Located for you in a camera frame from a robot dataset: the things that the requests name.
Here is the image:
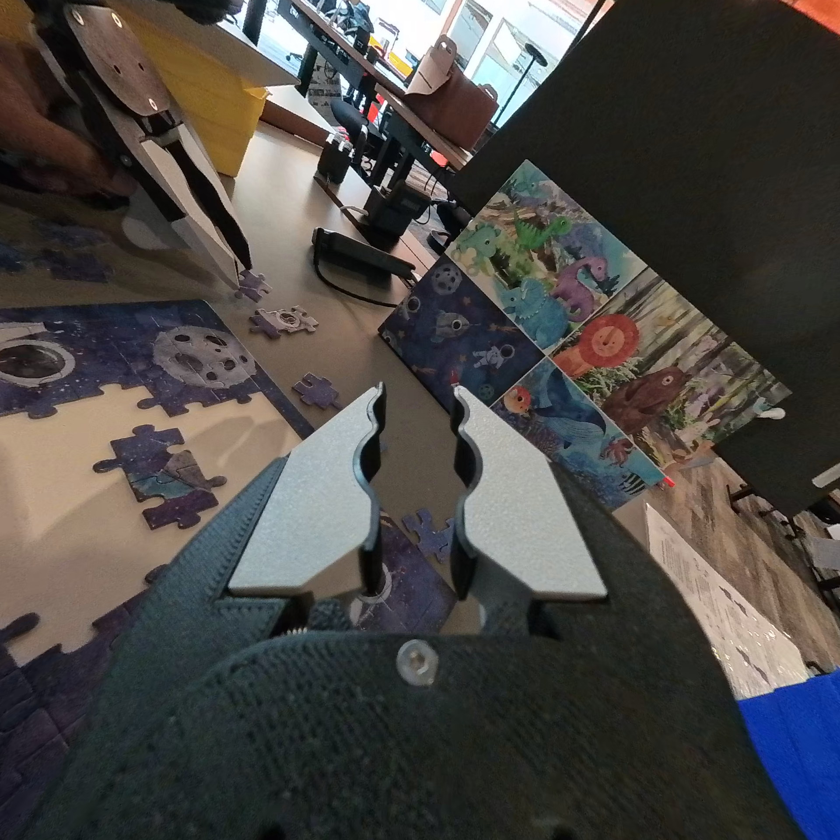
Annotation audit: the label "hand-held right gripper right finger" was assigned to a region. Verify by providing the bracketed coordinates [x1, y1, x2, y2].
[451, 385, 609, 603]

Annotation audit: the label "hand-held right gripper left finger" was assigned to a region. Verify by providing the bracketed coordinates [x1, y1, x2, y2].
[226, 382, 387, 601]

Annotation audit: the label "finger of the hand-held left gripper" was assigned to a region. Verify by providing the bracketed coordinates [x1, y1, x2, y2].
[138, 136, 242, 291]
[164, 121, 255, 271]

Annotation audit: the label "space jigsaw puzzle board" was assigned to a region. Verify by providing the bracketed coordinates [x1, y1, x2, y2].
[0, 298, 460, 828]

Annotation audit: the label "joined planet puzzle pieces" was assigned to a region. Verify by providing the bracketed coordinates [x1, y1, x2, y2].
[92, 425, 228, 531]

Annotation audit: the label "person's left hand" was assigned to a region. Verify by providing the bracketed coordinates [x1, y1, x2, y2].
[0, 38, 140, 206]

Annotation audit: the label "yellow foam block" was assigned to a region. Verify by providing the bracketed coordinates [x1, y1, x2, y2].
[112, 0, 271, 178]

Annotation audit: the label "white flat box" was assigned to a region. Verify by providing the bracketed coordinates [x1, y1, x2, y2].
[112, 0, 301, 90]

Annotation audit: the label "small black charger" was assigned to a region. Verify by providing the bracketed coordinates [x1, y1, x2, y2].
[317, 134, 353, 185]

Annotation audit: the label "row of puzzle pieces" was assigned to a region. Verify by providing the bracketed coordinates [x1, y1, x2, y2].
[249, 305, 455, 565]

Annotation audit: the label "black power adapter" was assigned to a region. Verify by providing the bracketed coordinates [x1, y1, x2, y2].
[311, 226, 418, 283]

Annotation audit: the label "white paper tag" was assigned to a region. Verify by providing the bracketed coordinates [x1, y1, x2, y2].
[308, 56, 346, 110]

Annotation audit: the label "black charging dock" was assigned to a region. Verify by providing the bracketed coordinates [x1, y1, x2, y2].
[364, 180, 431, 241]

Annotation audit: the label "illustrated animal puzzle box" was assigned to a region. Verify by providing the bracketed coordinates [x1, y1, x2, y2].
[379, 159, 793, 513]

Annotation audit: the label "background wooden desk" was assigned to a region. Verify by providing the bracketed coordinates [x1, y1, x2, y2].
[289, 0, 475, 169]

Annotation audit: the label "laminated instruction sheet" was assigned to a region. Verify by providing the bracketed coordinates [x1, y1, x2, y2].
[645, 502, 812, 700]

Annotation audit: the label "black office chair base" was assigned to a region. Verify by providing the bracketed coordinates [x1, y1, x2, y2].
[728, 482, 809, 540]

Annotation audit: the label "pale paper bag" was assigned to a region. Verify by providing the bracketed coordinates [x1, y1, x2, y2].
[403, 34, 460, 97]

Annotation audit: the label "black floor lamp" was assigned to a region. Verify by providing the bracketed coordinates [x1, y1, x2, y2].
[502, 42, 550, 127]

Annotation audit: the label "blue box with tag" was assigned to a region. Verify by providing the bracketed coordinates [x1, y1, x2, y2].
[738, 669, 840, 840]

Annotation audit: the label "black adapter cable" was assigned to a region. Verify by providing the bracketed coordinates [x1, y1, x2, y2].
[314, 259, 403, 309]

